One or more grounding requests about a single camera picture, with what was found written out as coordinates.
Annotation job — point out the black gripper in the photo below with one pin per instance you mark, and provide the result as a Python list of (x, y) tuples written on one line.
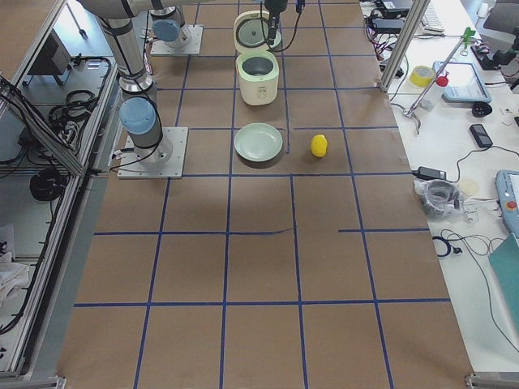
[(276, 6)]

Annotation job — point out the cream rice cooker orange handle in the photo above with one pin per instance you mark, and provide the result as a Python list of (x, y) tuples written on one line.
[(257, 67)]

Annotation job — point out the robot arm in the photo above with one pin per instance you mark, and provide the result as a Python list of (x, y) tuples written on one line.
[(116, 21), (169, 26)]

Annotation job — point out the right light green plate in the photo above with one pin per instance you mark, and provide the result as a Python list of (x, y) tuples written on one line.
[(258, 142)]

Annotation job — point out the yellow toy potato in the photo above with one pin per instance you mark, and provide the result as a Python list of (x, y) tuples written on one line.
[(319, 145)]

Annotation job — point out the yellow tape roll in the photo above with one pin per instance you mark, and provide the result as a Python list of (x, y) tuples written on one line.
[(421, 76)]

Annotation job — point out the blue teach pendant tablet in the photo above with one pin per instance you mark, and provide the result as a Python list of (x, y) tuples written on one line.
[(464, 84)]

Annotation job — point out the black power adapter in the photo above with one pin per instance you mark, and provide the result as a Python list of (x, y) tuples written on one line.
[(428, 174)]

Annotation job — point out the bagged black tape roll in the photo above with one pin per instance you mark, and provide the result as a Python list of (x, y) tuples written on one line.
[(440, 200)]

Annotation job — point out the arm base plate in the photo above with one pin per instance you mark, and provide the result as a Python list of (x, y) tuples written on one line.
[(159, 48), (166, 161)]

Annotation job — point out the aluminium frame post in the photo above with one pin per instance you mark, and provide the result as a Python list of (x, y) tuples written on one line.
[(411, 24)]

